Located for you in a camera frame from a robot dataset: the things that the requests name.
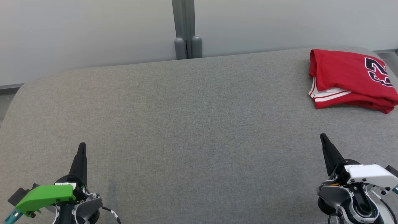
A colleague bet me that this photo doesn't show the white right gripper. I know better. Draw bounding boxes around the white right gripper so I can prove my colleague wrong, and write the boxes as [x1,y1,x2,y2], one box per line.
[320,133,398,189]

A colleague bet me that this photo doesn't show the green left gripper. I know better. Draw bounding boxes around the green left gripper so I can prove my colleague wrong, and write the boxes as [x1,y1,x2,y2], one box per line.
[15,142,88,216]

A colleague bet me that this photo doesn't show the red jersey small Bulls print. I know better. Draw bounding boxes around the red jersey small Bulls print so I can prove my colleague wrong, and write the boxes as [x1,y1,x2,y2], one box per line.
[308,76,398,114]

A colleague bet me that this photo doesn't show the red jersey large black letters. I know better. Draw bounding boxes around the red jersey large black letters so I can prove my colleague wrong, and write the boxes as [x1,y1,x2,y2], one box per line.
[309,49,398,97]

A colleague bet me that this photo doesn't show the black white left arm cable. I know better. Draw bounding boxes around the black white left arm cable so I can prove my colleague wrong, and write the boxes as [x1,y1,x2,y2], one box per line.
[100,205,122,224]

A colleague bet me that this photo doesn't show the teal left cable connector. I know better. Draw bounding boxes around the teal left cable connector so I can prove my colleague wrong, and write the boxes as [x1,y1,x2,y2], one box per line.
[4,209,23,224]

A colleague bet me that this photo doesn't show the grey partition post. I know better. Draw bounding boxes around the grey partition post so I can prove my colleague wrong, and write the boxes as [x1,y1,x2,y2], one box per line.
[172,0,203,60]

